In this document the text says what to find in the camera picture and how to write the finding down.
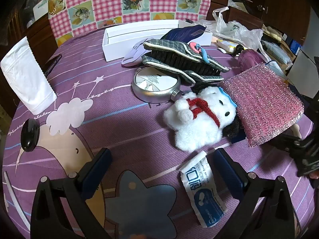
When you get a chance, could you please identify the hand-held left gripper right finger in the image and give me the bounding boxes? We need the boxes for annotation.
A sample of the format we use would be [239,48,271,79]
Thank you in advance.
[214,148,304,239]

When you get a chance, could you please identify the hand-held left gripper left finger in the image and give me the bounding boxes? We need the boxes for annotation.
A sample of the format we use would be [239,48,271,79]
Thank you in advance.
[30,148,112,239]

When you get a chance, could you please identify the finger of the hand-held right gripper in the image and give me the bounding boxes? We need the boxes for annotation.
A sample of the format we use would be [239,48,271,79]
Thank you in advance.
[291,80,319,110]
[270,134,302,155]

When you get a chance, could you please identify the white blue sachet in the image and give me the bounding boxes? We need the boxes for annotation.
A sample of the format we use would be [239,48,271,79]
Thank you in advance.
[179,151,226,228]

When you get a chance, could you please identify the pink glitter sponge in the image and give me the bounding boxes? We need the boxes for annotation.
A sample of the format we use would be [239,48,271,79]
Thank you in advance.
[221,63,305,148]

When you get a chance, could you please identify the white plush dog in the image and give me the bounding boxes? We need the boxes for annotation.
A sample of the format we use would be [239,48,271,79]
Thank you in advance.
[163,82,243,152]

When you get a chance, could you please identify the white shallow box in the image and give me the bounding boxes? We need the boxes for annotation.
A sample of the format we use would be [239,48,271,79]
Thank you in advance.
[102,19,213,63]

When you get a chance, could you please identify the lilac round pad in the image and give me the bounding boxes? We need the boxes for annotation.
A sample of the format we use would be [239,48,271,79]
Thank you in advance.
[121,42,150,67]

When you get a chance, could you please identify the dark blue packet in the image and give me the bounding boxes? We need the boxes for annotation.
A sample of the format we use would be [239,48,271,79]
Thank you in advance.
[159,25,207,43]

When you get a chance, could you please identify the green plaid slippers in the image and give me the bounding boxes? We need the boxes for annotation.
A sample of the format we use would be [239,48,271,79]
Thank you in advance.
[142,38,228,84]

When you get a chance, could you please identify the blue box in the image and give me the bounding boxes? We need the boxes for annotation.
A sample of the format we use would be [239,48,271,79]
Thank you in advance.
[290,40,302,55]

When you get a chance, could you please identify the grey wrapped bundle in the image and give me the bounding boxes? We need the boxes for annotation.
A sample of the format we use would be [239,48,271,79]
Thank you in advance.
[262,40,294,65]

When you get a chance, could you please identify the purple printed tablecloth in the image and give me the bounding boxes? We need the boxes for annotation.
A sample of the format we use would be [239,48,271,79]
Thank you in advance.
[0,27,314,239]

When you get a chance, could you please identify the purple pump bottle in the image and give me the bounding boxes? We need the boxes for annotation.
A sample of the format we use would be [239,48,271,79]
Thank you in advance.
[234,44,268,71]

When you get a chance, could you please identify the beige shoes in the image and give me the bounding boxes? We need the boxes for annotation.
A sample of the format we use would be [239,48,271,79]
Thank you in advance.
[263,25,287,41]

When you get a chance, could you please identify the black oval gadget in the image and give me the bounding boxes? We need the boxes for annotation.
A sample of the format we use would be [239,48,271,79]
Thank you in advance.
[21,119,40,152]

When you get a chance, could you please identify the large clear plastic bag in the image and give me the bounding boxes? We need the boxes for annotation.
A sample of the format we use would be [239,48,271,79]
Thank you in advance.
[212,6,268,55]

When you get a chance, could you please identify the silver round tin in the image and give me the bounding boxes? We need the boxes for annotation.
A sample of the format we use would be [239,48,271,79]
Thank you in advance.
[132,67,183,103]

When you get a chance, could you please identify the brown wooden chair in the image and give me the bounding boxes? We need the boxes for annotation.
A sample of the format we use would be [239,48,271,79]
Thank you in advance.
[206,2,265,30]

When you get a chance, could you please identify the brown wooden cupboard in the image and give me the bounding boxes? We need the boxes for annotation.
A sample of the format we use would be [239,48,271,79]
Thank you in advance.
[209,0,312,45]

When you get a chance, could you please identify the white pouch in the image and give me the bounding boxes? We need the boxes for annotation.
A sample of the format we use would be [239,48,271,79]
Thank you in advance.
[0,37,58,112]

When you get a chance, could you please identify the black phone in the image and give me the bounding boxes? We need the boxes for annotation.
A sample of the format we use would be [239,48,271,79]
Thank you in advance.
[43,54,62,76]

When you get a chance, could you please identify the small clear plastic bag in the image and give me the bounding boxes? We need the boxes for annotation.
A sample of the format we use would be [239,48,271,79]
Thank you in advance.
[192,20,218,33]

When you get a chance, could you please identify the dark wooden cabinet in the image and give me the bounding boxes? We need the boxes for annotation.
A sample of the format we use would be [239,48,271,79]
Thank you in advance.
[0,0,60,105]

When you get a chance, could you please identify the pink checkered printed cloth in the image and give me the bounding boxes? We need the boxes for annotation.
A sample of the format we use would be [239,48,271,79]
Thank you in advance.
[47,0,212,46]

